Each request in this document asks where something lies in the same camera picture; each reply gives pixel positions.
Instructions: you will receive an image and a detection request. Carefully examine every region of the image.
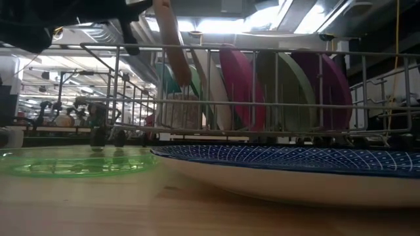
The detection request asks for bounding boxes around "grey wire dish rack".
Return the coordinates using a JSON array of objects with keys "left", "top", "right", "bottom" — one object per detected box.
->
[{"left": 80, "top": 42, "right": 420, "bottom": 148}]

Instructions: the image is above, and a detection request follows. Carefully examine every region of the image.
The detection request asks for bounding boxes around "tan wooden table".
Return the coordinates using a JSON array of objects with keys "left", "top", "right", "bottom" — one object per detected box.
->
[{"left": 6, "top": 125, "right": 250, "bottom": 142}]

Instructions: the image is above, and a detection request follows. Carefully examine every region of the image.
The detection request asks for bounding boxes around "translucent green plate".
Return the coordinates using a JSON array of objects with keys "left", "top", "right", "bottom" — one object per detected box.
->
[{"left": 0, "top": 146, "right": 158, "bottom": 180}]

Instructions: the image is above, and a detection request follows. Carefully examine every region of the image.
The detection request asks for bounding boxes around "ceiling fluorescent light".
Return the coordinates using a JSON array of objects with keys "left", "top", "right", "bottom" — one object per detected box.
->
[{"left": 146, "top": 18, "right": 280, "bottom": 35}]

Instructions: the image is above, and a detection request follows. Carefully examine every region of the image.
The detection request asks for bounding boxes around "white plastic fitting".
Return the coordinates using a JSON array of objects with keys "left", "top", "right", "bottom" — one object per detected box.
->
[{"left": 0, "top": 128, "right": 24, "bottom": 149}]

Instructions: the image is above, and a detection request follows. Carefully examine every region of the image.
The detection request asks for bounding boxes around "blue patterned plate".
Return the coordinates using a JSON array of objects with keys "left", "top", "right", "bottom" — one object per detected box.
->
[{"left": 150, "top": 144, "right": 420, "bottom": 209}]

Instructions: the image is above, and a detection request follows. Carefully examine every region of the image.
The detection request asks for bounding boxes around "orange plate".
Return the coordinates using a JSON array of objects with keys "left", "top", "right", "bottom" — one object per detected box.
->
[{"left": 153, "top": 0, "right": 193, "bottom": 88}]

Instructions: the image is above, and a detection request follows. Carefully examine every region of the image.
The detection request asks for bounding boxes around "purple plate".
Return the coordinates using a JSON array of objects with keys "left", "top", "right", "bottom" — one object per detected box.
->
[{"left": 290, "top": 50, "right": 354, "bottom": 130}]

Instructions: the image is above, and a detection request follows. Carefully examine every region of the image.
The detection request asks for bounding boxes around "black background robot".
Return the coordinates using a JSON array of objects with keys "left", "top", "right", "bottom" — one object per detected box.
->
[{"left": 34, "top": 100, "right": 87, "bottom": 128}]

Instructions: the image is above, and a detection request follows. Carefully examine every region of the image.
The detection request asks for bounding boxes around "grey floral mug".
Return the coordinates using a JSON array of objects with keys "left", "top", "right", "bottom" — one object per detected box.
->
[{"left": 160, "top": 93, "right": 201, "bottom": 129}]

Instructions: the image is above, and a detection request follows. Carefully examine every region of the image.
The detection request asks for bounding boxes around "black metal stand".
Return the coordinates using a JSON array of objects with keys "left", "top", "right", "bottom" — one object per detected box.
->
[{"left": 57, "top": 69, "right": 112, "bottom": 112}]

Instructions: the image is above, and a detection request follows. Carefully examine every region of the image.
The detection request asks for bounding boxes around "sage green plate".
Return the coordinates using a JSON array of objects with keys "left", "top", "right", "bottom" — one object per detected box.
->
[{"left": 255, "top": 50, "right": 318, "bottom": 132}]

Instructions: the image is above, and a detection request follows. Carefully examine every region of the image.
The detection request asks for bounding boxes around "light green plate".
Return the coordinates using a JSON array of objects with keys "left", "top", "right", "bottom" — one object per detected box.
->
[{"left": 188, "top": 64, "right": 211, "bottom": 128}]

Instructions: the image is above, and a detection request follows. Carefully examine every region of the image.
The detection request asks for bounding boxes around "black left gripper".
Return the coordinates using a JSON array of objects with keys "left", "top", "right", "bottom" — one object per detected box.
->
[{"left": 81, "top": 0, "right": 154, "bottom": 56}]

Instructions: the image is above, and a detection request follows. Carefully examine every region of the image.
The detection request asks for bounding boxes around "pink plate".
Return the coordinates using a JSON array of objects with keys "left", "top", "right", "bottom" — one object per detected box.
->
[{"left": 219, "top": 44, "right": 266, "bottom": 132}]

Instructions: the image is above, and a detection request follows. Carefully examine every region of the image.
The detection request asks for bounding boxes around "white plate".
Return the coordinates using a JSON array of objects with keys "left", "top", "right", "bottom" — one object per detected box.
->
[{"left": 192, "top": 49, "right": 234, "bottom": 132}]

